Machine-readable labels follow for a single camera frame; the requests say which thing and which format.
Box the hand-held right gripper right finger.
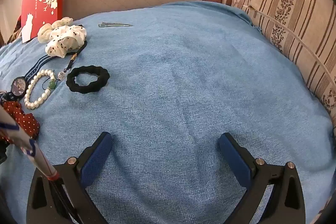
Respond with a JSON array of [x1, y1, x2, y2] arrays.
[[219, 133, 306, 224]]

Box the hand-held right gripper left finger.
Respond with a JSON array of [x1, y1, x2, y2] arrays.
[[26, 132, 113, 224]]

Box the white polka dot scrunchie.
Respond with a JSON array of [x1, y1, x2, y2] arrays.
[[45, 25, 87, 59]]

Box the red polka dot scrunchie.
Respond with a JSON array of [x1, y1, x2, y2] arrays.
[[0, 100, 41, 141]]

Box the black scrunchie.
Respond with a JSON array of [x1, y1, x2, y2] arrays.
[[66, 66, 110, 95]]

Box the blue blanket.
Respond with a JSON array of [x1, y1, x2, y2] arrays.
[[0, 1, 335, 224]]

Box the silver hair clip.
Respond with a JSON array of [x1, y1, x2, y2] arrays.
[[98, 22, 133, 28]]

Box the cream scrunchie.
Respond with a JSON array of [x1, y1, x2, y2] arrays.
[[37, 17, 74, 44]]

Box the striped floral side cushion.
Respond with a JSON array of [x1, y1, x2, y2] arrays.
[[227, 0, 336, 135]]

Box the red blossom print box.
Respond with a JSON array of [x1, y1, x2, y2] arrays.
[[21, 0, 66, 43]]

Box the white pearl bracelet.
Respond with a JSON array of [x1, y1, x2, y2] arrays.
[[24, 69, 57, 110]]

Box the black cord charm pendant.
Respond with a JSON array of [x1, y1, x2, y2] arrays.
[[57, 42, 88, 81]]

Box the blue striped strap watch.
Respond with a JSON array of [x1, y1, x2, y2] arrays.
[[10, 54, 51, 97]]

